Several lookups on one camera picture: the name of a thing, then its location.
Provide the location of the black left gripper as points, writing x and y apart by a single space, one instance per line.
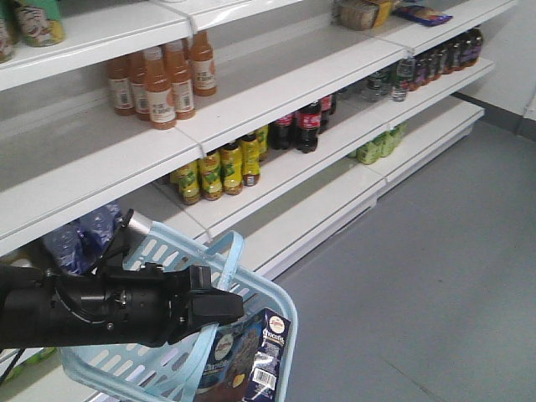
153 307

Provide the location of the dark blue cookie box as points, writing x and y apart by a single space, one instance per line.
244 362

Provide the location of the light blue plastic basket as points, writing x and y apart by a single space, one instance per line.
132 372

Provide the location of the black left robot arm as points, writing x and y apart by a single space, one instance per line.
52 311

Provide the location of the clear cookie tub yellow label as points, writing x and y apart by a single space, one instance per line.
364 15

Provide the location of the blue cookie bag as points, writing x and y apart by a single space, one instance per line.
425 16

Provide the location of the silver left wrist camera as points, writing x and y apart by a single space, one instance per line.
129 234

